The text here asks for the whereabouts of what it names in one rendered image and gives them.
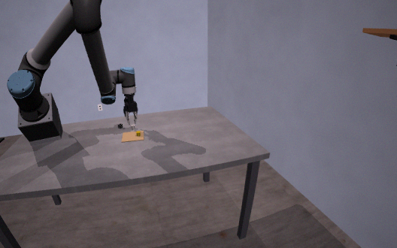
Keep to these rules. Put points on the tan square mat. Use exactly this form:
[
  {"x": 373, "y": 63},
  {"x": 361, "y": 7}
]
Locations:
[{"x": 131, "y": 136}]

